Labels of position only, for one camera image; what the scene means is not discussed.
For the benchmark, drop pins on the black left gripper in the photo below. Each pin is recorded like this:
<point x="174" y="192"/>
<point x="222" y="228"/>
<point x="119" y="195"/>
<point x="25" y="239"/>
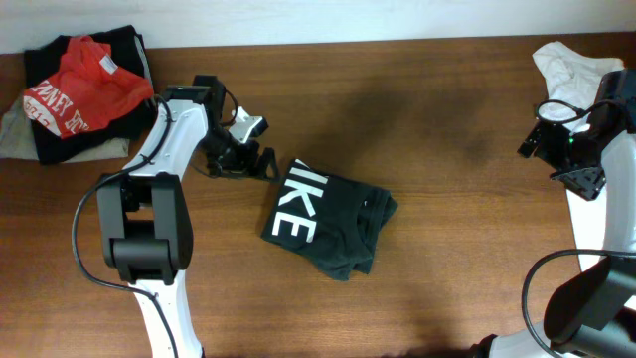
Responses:
<point x="245" y="163"/>

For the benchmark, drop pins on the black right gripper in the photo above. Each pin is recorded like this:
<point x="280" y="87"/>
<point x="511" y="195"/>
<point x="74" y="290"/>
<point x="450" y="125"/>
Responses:
<point x="586" y="184"/>

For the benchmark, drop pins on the dark green t-shirt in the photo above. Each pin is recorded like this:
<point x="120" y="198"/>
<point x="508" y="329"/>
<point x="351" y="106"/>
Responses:
<point x="331" y="221"/>

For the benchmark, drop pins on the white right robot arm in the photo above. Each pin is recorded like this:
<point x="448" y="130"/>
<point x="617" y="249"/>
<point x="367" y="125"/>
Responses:
<point x="587" y="316"/>

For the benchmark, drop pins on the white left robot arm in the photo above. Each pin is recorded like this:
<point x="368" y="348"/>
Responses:
<point x="147" y="233"/>

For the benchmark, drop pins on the white crumpled garment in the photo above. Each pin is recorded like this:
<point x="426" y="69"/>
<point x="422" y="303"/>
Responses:
<point x="575" y="79"/>

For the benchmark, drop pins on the black folded garment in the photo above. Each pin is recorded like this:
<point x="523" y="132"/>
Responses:
<point x="127" y="51"/>

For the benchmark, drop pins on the red printed t-shirt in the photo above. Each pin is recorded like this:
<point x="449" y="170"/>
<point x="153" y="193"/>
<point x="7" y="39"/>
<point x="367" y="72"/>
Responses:
<point x="87" y="93"/>

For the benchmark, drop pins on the grey folded garment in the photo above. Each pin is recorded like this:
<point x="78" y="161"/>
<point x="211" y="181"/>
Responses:
<point x="18" y="142"/>

